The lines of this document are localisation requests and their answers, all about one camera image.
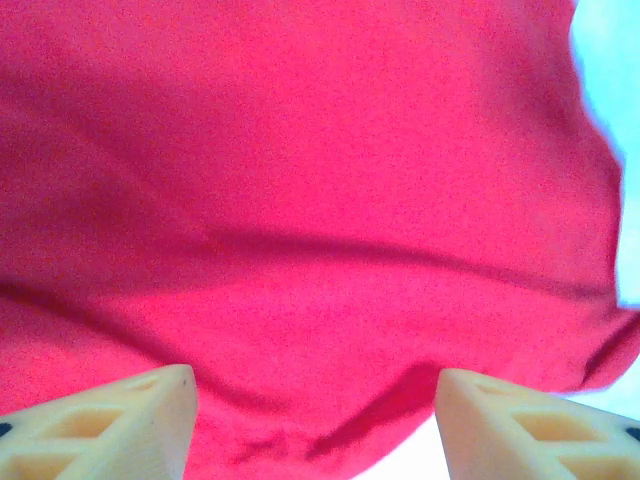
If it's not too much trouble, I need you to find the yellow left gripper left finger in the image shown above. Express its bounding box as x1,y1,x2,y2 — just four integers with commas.
0,363,200,480

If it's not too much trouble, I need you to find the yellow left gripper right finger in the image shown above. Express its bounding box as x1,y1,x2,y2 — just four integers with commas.
435,368,640,480

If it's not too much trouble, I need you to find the red t-shirt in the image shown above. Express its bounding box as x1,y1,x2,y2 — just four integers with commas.
0,0,640,480

